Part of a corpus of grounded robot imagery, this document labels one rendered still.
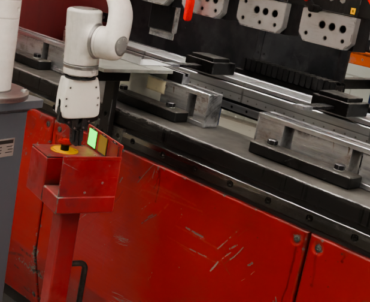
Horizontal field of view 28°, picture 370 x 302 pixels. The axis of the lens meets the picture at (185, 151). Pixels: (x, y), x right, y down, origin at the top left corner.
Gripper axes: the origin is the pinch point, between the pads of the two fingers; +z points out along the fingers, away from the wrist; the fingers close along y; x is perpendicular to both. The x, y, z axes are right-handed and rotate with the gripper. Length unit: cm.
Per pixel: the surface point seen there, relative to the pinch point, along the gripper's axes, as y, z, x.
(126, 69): -19.7, -13.7, -13.2
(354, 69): -373, 46, -271
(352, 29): -50, -34, 37
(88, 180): -1.8, 9.8, 4.8
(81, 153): -5.2, 7.0, -6.9
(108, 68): -13.4, -14.4, -11.8
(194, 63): -54, -11, -32
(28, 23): -30, -10, -113
